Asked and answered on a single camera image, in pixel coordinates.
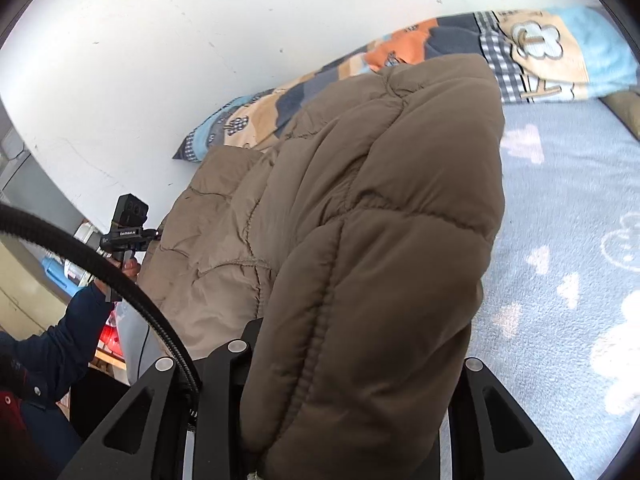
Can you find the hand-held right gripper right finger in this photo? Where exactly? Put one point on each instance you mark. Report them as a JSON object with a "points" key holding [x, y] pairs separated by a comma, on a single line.
{"points": [[480, 410]]}

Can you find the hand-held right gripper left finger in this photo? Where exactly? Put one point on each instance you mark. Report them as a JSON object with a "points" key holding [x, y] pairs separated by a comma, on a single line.
{"points": [[225, 375]]}

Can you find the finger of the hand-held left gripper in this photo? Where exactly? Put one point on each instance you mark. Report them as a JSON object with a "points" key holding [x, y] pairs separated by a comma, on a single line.
{"points": [[152, 235]]}

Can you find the brown puffer jacket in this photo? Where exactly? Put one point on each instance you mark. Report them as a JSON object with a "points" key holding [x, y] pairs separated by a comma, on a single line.
{"points": [[350, 210]]}

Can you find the person's left forearm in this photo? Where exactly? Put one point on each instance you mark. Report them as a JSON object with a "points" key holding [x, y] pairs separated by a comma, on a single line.
{"points": [[65, 340]]}

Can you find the person's left hand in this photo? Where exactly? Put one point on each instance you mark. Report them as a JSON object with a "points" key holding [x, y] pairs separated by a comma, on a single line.
{"points": [[131, 269]]}

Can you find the white round object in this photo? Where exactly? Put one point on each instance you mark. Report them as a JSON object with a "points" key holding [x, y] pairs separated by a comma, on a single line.
{"points": [[89, 237]]}

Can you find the blue plastic box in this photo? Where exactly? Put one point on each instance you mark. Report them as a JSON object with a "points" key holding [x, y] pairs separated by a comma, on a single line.
{"points": [[60, 277]]}

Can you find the red object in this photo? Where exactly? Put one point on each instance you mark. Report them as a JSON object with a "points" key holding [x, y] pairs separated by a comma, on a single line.
{"points": [[111, 340]]}

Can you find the beige cabinet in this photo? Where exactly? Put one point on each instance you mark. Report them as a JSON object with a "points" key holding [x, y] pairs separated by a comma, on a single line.
{"points": [[25, 290]]}

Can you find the person's body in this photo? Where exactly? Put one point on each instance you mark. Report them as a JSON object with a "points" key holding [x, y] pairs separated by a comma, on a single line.
{"points": [[30, 435]]}

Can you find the light blue bed blanket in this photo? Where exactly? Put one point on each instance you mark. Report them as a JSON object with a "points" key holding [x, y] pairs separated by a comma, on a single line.
{"points": [[550, 210]]}

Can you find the small beige pillow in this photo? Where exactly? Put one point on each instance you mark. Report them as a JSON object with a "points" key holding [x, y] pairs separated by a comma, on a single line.
{"points": [[627, 110]]}

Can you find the patchwork quilt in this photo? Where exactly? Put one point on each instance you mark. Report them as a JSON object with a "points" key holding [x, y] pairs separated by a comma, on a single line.
{"points": [[540, 40]]}

